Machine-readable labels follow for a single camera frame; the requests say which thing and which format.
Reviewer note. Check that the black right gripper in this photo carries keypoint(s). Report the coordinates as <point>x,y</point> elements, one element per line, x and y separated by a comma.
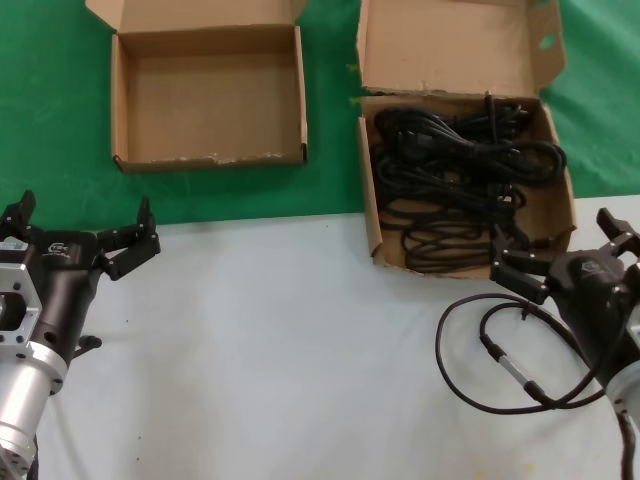
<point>590,300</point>

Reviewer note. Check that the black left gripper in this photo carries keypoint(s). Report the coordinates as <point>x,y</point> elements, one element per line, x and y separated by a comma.
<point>65,280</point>

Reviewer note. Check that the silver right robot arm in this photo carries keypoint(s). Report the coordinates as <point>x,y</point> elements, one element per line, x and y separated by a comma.
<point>627,390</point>

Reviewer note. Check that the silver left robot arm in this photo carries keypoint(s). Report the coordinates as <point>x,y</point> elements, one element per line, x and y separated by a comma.
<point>25,400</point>

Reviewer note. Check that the small shallow cardboard box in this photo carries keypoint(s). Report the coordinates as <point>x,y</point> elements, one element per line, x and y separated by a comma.
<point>210,110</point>

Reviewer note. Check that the large torn cardboard box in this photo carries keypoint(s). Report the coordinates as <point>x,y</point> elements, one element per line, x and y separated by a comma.
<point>440,45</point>

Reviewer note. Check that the green table cloth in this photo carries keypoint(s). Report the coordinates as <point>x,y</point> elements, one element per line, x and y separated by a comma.
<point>50,100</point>

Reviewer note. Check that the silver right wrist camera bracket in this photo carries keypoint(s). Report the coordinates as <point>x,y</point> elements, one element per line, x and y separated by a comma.
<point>635,325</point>

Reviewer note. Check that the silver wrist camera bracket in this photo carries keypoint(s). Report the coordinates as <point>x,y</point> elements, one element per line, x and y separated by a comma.
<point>635,325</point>
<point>20,310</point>

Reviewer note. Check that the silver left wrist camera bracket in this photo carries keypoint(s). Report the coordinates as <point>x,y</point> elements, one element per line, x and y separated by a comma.
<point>20,310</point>

